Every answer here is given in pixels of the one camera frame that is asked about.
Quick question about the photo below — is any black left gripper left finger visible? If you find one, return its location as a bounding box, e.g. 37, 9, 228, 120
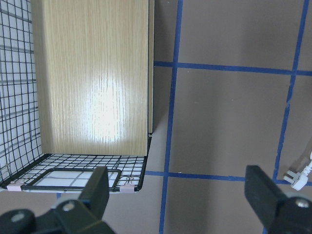
0, 167, 114, 234

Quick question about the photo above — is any light wooden board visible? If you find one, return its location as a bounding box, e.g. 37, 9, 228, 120
31, 0, 154, 156

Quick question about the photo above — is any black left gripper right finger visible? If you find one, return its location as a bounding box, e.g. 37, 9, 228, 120
245, 165, 312, 234

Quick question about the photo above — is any wire grid fabric basket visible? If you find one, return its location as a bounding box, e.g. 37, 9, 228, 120
0, 0, 155, 193

